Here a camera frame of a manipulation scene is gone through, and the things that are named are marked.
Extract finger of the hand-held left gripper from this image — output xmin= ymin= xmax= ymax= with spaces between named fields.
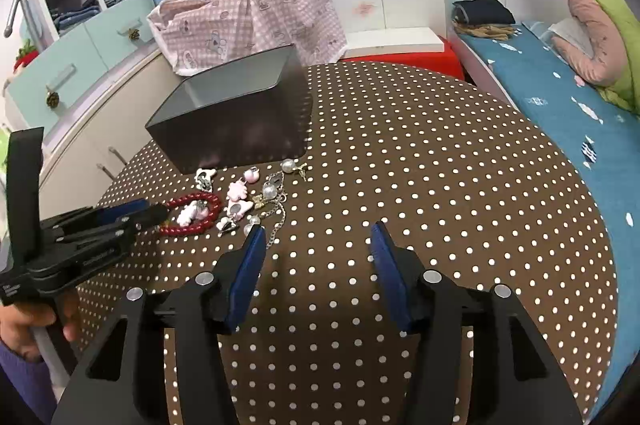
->
xmin=41 ymin=199 xmax=152 ymax=236
xmin=55 ymin=204 xmax=171 ymax=252

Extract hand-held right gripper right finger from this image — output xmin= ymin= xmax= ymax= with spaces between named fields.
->
xmin=369 ymin=221 xmax=585 ymax=425

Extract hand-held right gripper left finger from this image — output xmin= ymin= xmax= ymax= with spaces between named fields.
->
xmin=52 ymin=224 xmax=267 ymax=425

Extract red bead bracelet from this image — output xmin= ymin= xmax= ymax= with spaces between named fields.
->
xmin=159 ymin=192 xmax=224 ymax=237

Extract cluster of small charms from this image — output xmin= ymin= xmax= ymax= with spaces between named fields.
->
xmin=175 ymin=158 xmax=308 ymax=248

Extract grey metal tin box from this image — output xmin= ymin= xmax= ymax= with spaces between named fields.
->
xmin=145 ymin=44 xmax=314 ymax=176

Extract person's left forearm purple sleeve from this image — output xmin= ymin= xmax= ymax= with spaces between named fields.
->
xmin=0 ymin=342 xmax=58 ymax=425

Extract person's left hand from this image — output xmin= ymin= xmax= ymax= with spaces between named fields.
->
xmin=0 ymin=292 xmax=81 ymax=362

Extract large teal drawer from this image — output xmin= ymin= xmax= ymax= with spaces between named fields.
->
xmin=4 ymin=39 xmax=123 ymax=133

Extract beige cabinet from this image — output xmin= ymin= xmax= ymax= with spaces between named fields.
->
xmin=39 ymin=50 xmax=181 ymax=206

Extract brown polka-dot tablecloth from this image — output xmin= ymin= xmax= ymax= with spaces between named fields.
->
xmin=75 ymin=60 xmax=621 ymax=425

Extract red and green plush toy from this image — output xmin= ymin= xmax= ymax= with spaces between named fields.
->
xmin=14 ymin=41 xmax=41 ymax=72

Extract small teal drawer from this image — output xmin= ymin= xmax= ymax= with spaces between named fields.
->
xmin=84 ymin=0 xmax=163 ymax=63

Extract folded blue jeans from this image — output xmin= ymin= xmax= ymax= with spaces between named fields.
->
xmin=50 ymin=0 xmax=101 ymax=33

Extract red fabric stool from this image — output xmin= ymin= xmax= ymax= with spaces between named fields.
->
xmin=340 ymin=36 xmax=468 ymax=81

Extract white flat board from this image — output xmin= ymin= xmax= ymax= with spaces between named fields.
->
xmin=345 ymin=28 xmax=446 ymax=54

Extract pink checked cloth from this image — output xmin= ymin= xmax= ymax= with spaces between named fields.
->
xmin=146 ymin=0 xmax=348 ymax=77

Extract bed with blue patterned sheet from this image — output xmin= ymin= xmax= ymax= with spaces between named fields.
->
xmin=445 ymin=18 xmax=640 ymax=425

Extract tan folded clothes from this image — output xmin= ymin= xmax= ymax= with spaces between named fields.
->
xmin=457 ymin=22 xmax=523 ymax=41

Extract dark folded clothes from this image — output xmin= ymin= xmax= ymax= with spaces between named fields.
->
xmin=452 ymin=0 xmax=516 ymax=26

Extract white folded cloth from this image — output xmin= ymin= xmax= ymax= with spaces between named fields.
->
xmin=542 ymin=18 xmax=583 ymax=48

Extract green blanket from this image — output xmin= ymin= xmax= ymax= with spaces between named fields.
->
xmin=585 ymin=0 xmax=640 ymax=111

